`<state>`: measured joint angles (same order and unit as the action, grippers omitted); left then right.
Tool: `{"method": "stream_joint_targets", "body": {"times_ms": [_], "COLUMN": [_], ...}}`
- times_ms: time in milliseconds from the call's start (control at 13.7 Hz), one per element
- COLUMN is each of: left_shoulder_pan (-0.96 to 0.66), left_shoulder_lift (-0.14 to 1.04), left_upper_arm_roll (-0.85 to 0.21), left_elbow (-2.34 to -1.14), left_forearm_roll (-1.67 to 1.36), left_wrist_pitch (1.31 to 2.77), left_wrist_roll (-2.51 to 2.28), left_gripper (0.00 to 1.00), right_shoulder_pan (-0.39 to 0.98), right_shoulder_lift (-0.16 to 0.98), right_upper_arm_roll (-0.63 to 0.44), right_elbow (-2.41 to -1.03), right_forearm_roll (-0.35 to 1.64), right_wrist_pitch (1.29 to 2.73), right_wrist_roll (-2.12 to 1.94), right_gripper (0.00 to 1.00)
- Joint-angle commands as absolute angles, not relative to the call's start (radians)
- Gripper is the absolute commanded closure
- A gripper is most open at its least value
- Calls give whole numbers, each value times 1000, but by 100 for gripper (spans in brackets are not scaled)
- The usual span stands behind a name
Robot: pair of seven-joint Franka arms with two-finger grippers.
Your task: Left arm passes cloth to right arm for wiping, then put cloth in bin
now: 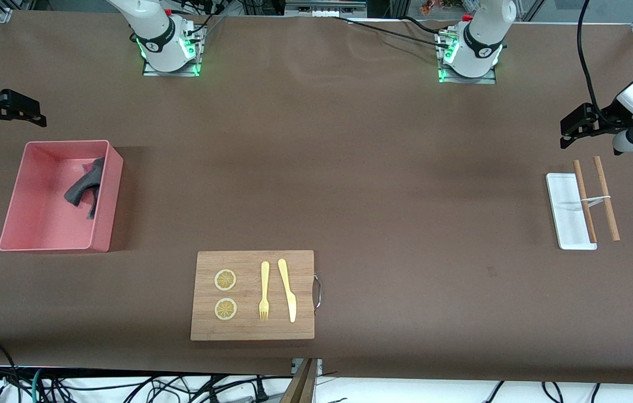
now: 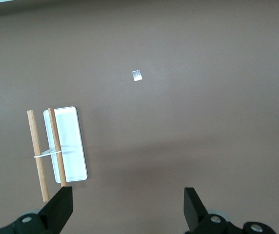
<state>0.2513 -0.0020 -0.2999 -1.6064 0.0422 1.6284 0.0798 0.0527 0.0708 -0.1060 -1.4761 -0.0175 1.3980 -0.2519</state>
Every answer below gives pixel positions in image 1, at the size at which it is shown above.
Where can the yellow fork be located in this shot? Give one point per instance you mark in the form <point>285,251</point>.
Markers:
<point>265,280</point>

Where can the lemon slice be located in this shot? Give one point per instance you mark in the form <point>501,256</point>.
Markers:
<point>225,309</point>
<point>225,280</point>

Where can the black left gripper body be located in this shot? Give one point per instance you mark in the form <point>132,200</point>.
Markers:
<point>607,118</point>

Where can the yellow knife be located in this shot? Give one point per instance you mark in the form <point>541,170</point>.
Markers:
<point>289,296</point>

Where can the aluminium frame profile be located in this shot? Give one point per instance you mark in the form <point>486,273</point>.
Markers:
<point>1,11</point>

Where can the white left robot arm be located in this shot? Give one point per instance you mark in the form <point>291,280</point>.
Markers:
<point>478,33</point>

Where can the wooden cutting board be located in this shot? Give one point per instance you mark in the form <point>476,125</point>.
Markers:
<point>252,330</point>

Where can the white rectangular tray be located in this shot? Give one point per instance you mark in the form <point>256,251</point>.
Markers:
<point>565,218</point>

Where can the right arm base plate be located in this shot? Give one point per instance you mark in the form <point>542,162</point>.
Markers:
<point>173,73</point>

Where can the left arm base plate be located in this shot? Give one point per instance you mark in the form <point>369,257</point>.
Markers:
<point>468,80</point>

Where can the white rubber band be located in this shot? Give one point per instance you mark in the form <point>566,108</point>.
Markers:
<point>596,198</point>

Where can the grey metal box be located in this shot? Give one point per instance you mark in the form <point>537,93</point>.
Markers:
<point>324,8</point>

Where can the pink plastic bin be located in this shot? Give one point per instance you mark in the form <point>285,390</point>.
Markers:
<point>47,235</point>

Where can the brown wooden stick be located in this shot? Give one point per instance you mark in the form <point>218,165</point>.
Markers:
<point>606,196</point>
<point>585,201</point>

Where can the metal table bracket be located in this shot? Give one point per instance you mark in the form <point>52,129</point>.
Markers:
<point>295,366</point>

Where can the dark grey cloth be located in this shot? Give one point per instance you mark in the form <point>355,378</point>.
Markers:
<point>84,187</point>

